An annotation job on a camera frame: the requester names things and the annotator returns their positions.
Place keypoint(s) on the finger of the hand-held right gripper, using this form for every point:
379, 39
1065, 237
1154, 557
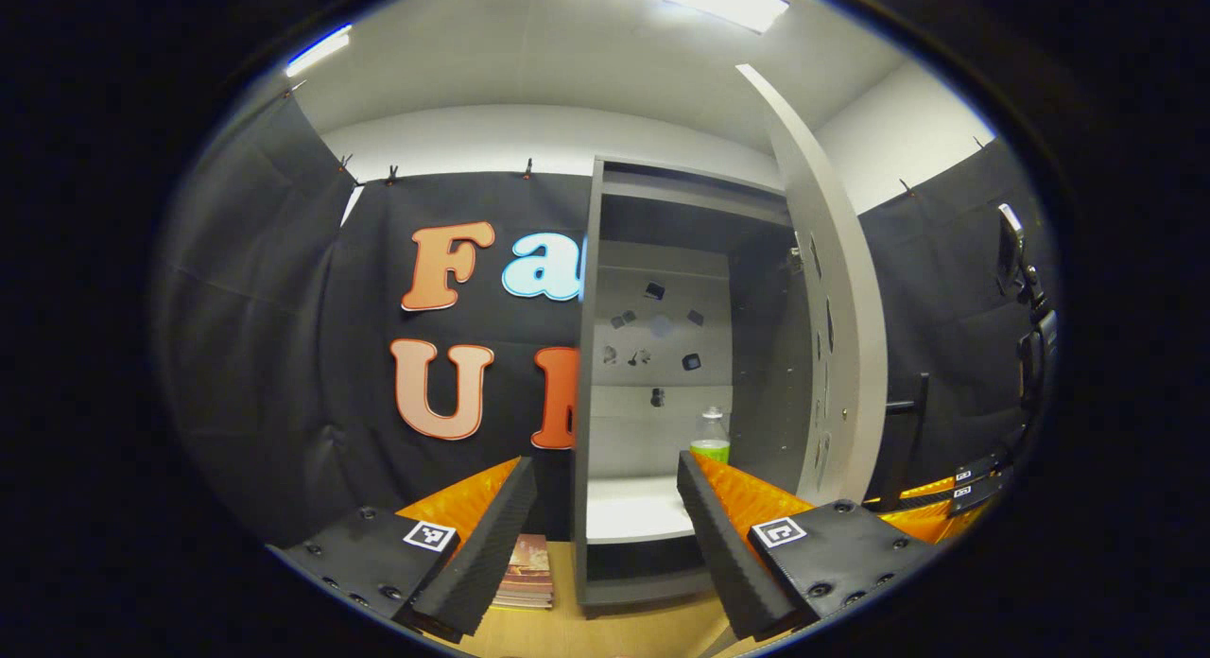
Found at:
945, 483
945, 516

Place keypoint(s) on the clear bottle with green label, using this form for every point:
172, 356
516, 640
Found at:
710, 441

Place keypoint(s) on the grey cabinet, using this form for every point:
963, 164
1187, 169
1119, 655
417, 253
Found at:
662, 422

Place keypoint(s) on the beige cabinet door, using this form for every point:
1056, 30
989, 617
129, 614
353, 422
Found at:
855, 337

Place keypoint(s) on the narrow ceiling light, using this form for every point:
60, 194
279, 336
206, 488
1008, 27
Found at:
319, 50

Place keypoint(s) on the book with reddish cover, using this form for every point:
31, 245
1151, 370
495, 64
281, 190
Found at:
529, 556

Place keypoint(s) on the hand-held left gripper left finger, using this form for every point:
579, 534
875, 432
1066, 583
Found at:
492, 545

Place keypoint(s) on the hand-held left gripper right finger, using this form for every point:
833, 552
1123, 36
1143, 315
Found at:
723, 545

